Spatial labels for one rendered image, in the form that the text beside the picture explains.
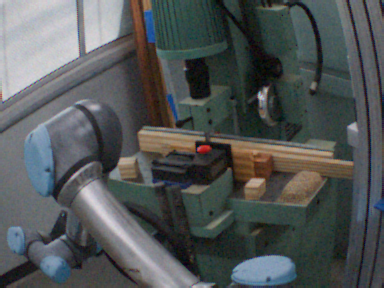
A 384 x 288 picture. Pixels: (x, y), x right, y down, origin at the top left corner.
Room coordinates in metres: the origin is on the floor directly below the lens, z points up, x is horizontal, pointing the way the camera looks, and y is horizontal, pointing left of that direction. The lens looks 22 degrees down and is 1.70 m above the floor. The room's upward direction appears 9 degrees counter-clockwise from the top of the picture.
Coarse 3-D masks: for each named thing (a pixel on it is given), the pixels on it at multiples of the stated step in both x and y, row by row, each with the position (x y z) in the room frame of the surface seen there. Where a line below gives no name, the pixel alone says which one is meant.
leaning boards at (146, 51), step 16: (128, 0) 3.24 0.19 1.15; (144, 0) 3.25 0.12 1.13; (144, 32) 3.26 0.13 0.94; (144, 48) 3.24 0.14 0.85; (144, 64) 3.23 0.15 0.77; (160, 64) 3.14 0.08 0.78; (144, 80) 3.22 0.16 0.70; (160, 80) 3.24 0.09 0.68; (144, 96) 3.22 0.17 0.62; (160, 96) 3.22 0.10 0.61; (160, 112) 3.25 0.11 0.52
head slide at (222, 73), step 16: (224, 0) 1.83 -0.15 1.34; (224, 16) 1.83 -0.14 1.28; (240, 16) 1.88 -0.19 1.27; (240, 32) 1.86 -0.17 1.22; (240, 48) 1.85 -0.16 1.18; (208, 64) 1.88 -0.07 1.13; (224, 64) 1.85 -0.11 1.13; (240, 64) 1.84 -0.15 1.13; (224, 80) 1.86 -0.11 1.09; (240, 80) 1.83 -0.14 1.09; (240, 96) 1.83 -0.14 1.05
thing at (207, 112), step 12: (216, 96) 1.79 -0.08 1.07; (228, 96) 1.83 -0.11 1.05; (180, 108) 1.78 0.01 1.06; (192, 108) 1.76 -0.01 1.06; (204, 108) 1.74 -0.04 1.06; (216, 108) 1.78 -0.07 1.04; (228, 108) 1.82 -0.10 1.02; (192, 120) 1.76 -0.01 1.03; (204, 120) 1.74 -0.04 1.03; (216, 120) 1.78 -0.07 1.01
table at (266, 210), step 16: (144, 160) 1.87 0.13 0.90; (160, 160) 1.85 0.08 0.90; (112, 176) 1.80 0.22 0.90; (144, 176) 1.77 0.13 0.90; (272, 176) 1.65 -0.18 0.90; (288, 176) 1.63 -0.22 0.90; (320, 176) 1.58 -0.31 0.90; (128, 192) 1.75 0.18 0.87; (144, 192) 1.72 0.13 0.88; (240, 192) 1.60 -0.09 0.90; (272, 192) 1.56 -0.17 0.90; (320, 192) 1.52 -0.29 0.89; (240, 208) 1.56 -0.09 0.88; (256, 208) 1.53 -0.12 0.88; (272, 208) 1.50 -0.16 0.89; (288, 208) 1.48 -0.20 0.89; (304, 208) 1.45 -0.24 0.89; (176, 224) 1.55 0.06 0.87; (208, 224) 1.52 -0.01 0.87; (224, 224) 1.53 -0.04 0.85; (288, 224) 1.48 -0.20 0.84; (304, 224) 1.45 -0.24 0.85
